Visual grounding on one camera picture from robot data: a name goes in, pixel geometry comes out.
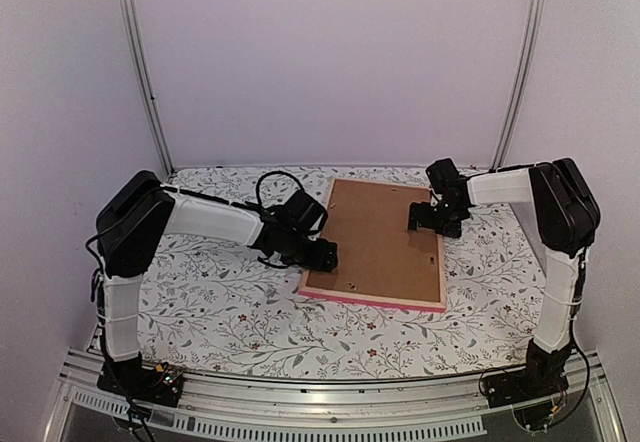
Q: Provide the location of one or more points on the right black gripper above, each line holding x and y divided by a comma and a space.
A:
450, 230

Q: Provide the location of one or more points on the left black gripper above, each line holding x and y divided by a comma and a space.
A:
324, 261

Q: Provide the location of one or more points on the pink picture frame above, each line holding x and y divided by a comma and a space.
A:
381, 262

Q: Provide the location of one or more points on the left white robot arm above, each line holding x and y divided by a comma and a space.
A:
130, 228

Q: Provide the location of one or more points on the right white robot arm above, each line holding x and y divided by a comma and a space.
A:
567, 217

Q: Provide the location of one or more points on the floral patterned table mat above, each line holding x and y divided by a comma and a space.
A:
210, 305

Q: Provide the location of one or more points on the right aluminium corner post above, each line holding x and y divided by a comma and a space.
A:
526, 55

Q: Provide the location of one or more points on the aluminium corner post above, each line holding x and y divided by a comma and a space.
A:
147, 93
526, 55

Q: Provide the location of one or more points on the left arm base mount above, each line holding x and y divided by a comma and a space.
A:
162, 385

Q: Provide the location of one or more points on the aluminium front rail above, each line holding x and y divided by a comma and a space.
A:
220, 407

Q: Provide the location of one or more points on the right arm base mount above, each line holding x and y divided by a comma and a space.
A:
542, 393

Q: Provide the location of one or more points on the left aluminium corner post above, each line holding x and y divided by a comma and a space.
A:
147, 93

